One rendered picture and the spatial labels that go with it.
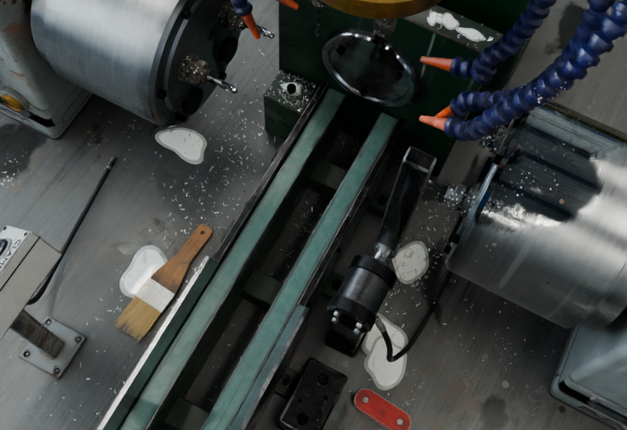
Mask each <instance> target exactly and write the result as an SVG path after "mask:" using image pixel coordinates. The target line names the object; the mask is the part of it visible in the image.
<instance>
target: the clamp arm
mask: <svg viewBox="0 0 627 430"><path fill-rule="evenodd" d="M436 161H437V158H435V157H434V156H431V155H429V154H427V153H425V152H424V151H422V150H420V149H418V148H415V147H413V146H410V147H409V148H408V150H407V152H406V154H405V156H404V158H403V160H402V162H401V165H400V168H399V171H398V174H397V179H396V182H395V184H394V187H393V190H392V193H391V196H390V199H389V202H388V204H387V207H386V210H385V213H384V216H383V221H382V224H381V226H380V229H379V232H378V235H377V238H376V241H375V244H374V246H373V249H374V252H375V251H377V249H378V247H379V246H380V248H379V250H378V251H380V252H384V250H385V248H387V249H388V250H387V252H386V254H387V256H388V257H389V256H390V254H391V253H392V254H391V256H390V257H389V259H390V258H394V257H395V256H396V254H397V251H398V249H399V247H400V245H401V243H402V241H403V238H404V236H405V234H406V231H407V229H408V227H409V224H410V222H411V219H412V217H413V215H414V212H415V210H416V208H417V205H418V203H419V201H420V199H421V197H422V194H423V192H424V190H425V186H426V184H427V181H428V179H429V177H430V174H431V173H432V171H433V168H434V166H435V164H436Z"/></svg>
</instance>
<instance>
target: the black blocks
mask: <svg viewBox="0 0 627 430"><path fill-rule="evenodd" d="M347 380H348V378H347V376H345V375H343V374H342V373H340V372H339V371H337V370H335V369H333V368H331V367H329V366H327V365H325V364H323V363H321V362H319V361H318V360H316V359H314V358H310V359H309V361H308V363H307V364H306V366H305V368H304V370H303V371H302V373H301V375H300V378H299V379H298V381H297V383H296V385H295V387H294V389H293V391H292V393H291V395H290V397H289V398H288V400H287V401H286V404H285V406H284V408H283V410H282V412H281V413H280V415H279V417H278V419H277V427H278V428H279V429H281V430H323V428H324V426H325V424H326V422H327V419H328V417H329V415H330V413H331V411H332V410H333V408H334V406H335V404H336V402H337V400H338V398H339V396H340V394H341V391H342V389H343V387H344V385H345V384H346V382H347Z"/></svg>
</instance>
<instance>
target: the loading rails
mask: <svg viewBox="0 0 627 430"><path fill-rule="evenodd" d="M345 100H346V95H344V94H342V93H340V92H338V91H335V90H333V89H331V88H329V89H328V83H327V82H326V81H323V82H322V83H321V85H320V86H319V88H318V90H317V91H316V93H315V94H314V96H313V98H312V100H311V101H310V102H309V104H308V105H307V107H305V108H304V111H303V113H302V115H301V117H300V119H299V120H298V122H297V124H296V125H295V127H294V128H293V130H292V132H291V133H290V134H289V135H288V137H287V139H286V141H285V142H284V141H283V142H282V143H281V144H280V145H279V146H278V148H277V150H276V151H275V153H274V154H273V156H272V164H271V166H270V167H269V169H268V170H267V172H266V173H265V174H264V176H263V177H262V179H261V181H260V182H259V184H258V186H257V188H256V189H255V191H254V193H253V194H252V196H251V197H250V199H249V201H247V202H246V203H245V206H244V208H243V210H242V211H241V213H240V215H239V216H238V218H237V220H236V221H235V220H232V221H231V223H230V225H229V227H228V228H227V230H226V232H225V233H224V235H223V236H222V238H221V245H220V246H219V248H218V250H217V251H216V253H214V255H213V258H211V257H209V256H208V255H206V256H205V258H204V260H203V261H202V263H201V265H200V267H199V268H198V269H197V270H196V272H195V274H194V275H193V277H192V278H191V280H190V281H189V283H188V285H187V287H186V288H185V290H184V292H183V293H182V295H181V296H180V298H179V300H178V301H177V302H176V303H175V305H174V307H173V309H172V310H171V312H170V314H169V315H168V317H167V318H166V320H165V322H164V323H163V325H162V326H161V328H160V330H159V332H158V333H157V335H156V336H155V338H154V340H153V341H152V342H151V343H150V345H149V347H148V348H147V350H146V352H145V354H144V355H143V357H142V358H141V360H140V362H139V363H138V365H137V366H136V368H135V370H134V371H133V373H132V375H131V377H130V378H129V379H128V380H127V382H126V384H125V385H124V387H123V388H122V390H121V391H120V393H119V395H118V397H117V398H116V400H115V402H114V403H113V405H112V406H111V408H110V410H109V411H108V412H107V413H106V415H105V417H104V419H103V420H102V422H101V424H100V425H99V427H98V428H97V430H166V428H167V427H168V426H170V427H171V428H173V429H174V430H255V428H256V426H257V424H258V422H259V420H260V418H261V416H262V414H263V412H264V410H265V409H266V408H267V406H268V404H269V402H270V400H271V398H272V396H273V394H274V393H276V394H277V395H279V396H281V397H283V398H284V399H286V400H288V398H289V397H290V395H291V393H292V391H293V389H294V387H295V385H296V383H297V381H298V379H299V378H300V375H301V373H299V372H297V371H296V370H294V369H293V368H290V367H289V364H290V362H291V361H292V359H293V357H294V355H295V353H296V351H297V349H298V348H299V346H300V344H301V342H302V340H303V338H304V337H305V335H306V333H307V325H308V318H309V316H310V314H311V312H312V311H313V309H314V306H315V304H316V302H317V300H319V298H320V296H322V297H324V298H327V299H329V300H331V299H332V297H333V296H335V295H337V293H338V291H339V289H340V287H341V284H342V282H343V281H344V279H345V277H344V276H343V275H341V274H339V273H337V272H336V271H334V270H335V268H336V267H337V265H338V263H339V261H340V259H341V257H342V255H343V253H344V251H345V249H346V247H347V245H348V244H349V242H350V241H351V239H352V237H353V235H354V234H355V231H356V229H357V227H358V225H359V223H360V222H361V220H362V218H363V216H364V214H365V213H366V212H367V211H368V212H370V213H372V214H374V215H377V216H378V217H380V218H383V216H384V213H385V210H386V207H387V204H388V202H389V199H390V196H391V193H389V192H387V191H385V190H383V189H381V188H380V185H381V183H382V181H383V179H384V178H385V176H386V174H387V172H388V170H389V168H390V167H391V165H392V163H393V161H394V159H395V157H396V154H397V149H398V146H399V143H400V140H401V136H402V133H403V131H404V128H405V125H406V121H407V120H406V119H405V118H400V119H399V120H398V119H396V118H392V117H390V116H388V115H386V114H385V113H383V112H382V113H381V114H380V115H379V117H378V119H377V120H376V122H375V124H374V126H373V128H372V129H371V131H370V133H369V135H368V137H367V139H366V141H365V142H364V144H363V145H362V147H361V148H360V150H359V152H358V154H357V155H356V157H355V160H354V161H353V163H352V165H351V167H350V169H349V170H348V171H346V170H344V169H343V168H341V167H338V166H336V165H334V164H332V163H330V162H328V161H326V160H325V158H326V157H327V154H328V152H329V151H330V149H331V148H332V147H333V145H334V143H335V142H336V140H337V138H338V136H339V135H340V133H341V125H342V118H343V111H344V106H345ZM308 188H309V189H311V190H313V191H315V192H317V193H319V194H321V195H323V196H325V197H327V198H329V199H331V202H330V203H329V205H328V207H327V209H326V211H325V212H324V214H323V216H322V217H321V219H320V221H319V223H318V224H317V226H316V228H315V230H314V231H313V234H312V236H311V237H310V239H309V241H308V242H307V243H306V245H305V247H304V249H303V250H302V252H301V254H300V257H299V258H298V260H297V262H296V264H295V265H294V267H293V269H292V271H291V272H290V273H289V275H288V277H287V278H286V281H285V283H282V282H280V281H279V280H277V279H275V278H273V277H271V276H270V275H268V274H266V273H264V272H262V271H260V269H261V267H262V265H263V263H264V262H265V260H266V258H267V257H268V255H269V253H270V252H271V250H272V248H273V247H274V245H275V243H276V242H277V240H278V238H279V237H280V235H281V233H282V231H283V230H284V228H285V226H286V224H287V222H288V221H289V219H290V217H291V216H292V215H293V213H294V211H295V210H296V208H297V206H298V205H299V203H300V200H301V199H302V197H303V195H304V194H305V192H306V190H307V189H308ZM243 298H244V299H245V300H247V301H249V302H251V303H253V304H255V305H257V306H259V307H260V308H261V309H263V310H265V311H267V314H266V316H265V318H264V319H263V321H262V323H261V325H260V326H259V328H258V331H257V332H256V334H255V336H254V338H253V339H252V340H251V342H250V344H249V346H248V347H247V349H246V351H245V353H244V355H243V357H242V359H241V360H240V362H239V364H238V366H237V367H236V369H235V370H234V372H233V373H232V375H231V377H230V379H229V381H228V383H227V385H226V386H225V388H224V390H223V392H222V394H221V395H220V397H219V399H218V400H217V402H216V404H215V406H214V407H213V409H212V411H211V413H210V412H208V411H206V410H204V409H202V408H200V407H198V406H197V405H195V404H193V403H191V402H189V401H188V400H186V399H185V396H186V395H187V393H188V391H189V389H190V387H191V385H192V384H193V383H194V381H195V380H196V378H197V376H198V375H199V373H200V371H201V369H202V367H203V365H204V364H205V362H206V360H207V359H208V357H209V355H210V353H211V352H212V351H213V349H214V348H215V346H216V344H217V342H218V340H219V338H220V337H221V335H222V333H223V332H224V330H225V328H226V326H227V325H228V323H229V321H230V319H231V317H232V316H233V315H234V313H235V311H236V310H237V308H238V306H239V305H240V303H241V301H242V300H243Z"/></svg>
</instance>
